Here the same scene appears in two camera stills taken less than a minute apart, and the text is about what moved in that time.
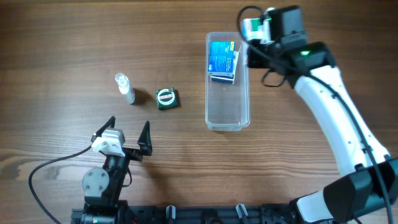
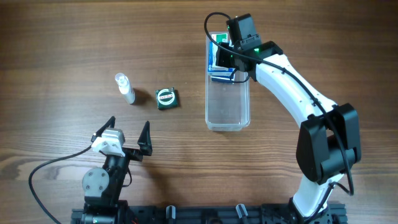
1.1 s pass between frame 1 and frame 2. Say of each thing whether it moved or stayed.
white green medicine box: moved
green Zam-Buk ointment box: stayed
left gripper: stayed
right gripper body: moved
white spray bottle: stayed
